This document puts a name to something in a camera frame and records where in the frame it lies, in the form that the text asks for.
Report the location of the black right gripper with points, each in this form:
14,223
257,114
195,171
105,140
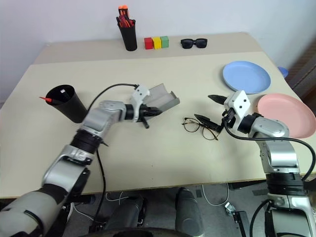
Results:
228,117

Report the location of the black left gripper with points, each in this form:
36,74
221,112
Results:
145,116

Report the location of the grey glasses case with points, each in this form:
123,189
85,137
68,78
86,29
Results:
163,98

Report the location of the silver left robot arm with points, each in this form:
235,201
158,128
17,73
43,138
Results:
98,121

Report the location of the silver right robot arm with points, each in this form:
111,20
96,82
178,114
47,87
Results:
274,128

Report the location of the tall black pen cup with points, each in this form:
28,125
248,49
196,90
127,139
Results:
129,39

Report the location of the wide black plastic cup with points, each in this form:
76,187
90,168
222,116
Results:
71,108

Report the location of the tortoiseshell round eyeglasses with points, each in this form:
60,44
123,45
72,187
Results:
191,124

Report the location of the blue plastic plate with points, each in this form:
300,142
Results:
247,76

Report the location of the red wooden block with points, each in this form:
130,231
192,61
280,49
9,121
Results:
148,44

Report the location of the yellow wooden block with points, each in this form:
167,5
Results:
157,43

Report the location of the green wooden block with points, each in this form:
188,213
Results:
165,42

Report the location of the black sunglasses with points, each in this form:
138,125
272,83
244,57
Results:
187,44

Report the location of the pink plastic plate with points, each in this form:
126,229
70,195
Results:
284,106

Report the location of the red marker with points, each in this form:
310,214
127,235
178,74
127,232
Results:
129,23
48,99
122,21

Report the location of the black marker white end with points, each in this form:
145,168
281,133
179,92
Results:
63,91

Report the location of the grey caster wheel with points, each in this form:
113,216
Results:
230,208

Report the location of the brown wooden furniture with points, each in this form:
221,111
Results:
304,69

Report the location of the orange tipped marker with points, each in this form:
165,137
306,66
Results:
126,11
120,11

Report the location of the dark rounded shape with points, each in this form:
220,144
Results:
124,214
188,212

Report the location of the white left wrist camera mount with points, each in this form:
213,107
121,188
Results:
139,95

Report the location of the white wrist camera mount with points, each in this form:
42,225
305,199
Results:
139,95
240,103

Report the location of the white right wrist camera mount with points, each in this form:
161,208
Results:
240,103

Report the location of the black table frame bar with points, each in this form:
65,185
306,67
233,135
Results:
247,185

